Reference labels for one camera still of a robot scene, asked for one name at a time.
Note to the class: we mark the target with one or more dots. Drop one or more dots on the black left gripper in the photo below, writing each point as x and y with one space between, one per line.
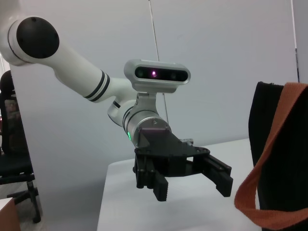
166 149

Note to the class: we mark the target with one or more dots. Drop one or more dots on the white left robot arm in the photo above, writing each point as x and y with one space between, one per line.
72 62

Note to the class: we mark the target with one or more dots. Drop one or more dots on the black office chair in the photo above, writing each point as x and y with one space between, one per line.
12 168

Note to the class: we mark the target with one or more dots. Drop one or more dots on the brown wooden cabinet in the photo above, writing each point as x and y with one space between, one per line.
8 216

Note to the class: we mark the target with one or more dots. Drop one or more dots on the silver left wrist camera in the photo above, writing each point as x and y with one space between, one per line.
156 73

